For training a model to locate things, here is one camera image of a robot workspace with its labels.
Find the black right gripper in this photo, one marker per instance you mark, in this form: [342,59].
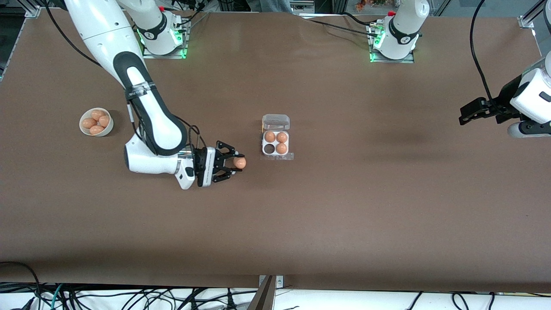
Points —
[219,162]

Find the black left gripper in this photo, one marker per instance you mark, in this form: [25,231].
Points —
[500,106]

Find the brown egg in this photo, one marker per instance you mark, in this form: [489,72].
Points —
[96,130]
[281,148]
[240,163]
[270,137]
[282,137]
[104,121]
[89,123]
[97,114]

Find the clear plastic egg carton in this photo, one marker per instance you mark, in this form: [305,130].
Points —
[275,121]

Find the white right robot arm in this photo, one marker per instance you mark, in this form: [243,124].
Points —
[150,161]

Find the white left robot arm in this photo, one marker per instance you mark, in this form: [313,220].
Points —
[400,30]

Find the white round bowl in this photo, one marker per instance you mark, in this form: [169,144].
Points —
[108,129]

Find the grey aluminium strut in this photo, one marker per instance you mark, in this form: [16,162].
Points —
[263,297]

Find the aluminium frame profile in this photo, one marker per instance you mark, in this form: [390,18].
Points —
[34,9]
[528,19]

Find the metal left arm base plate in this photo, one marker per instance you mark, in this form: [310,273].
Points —
[391,60]

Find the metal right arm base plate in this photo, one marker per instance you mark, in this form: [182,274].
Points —
[163,56]

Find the small metal table bracket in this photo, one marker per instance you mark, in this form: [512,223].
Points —
[280,281]

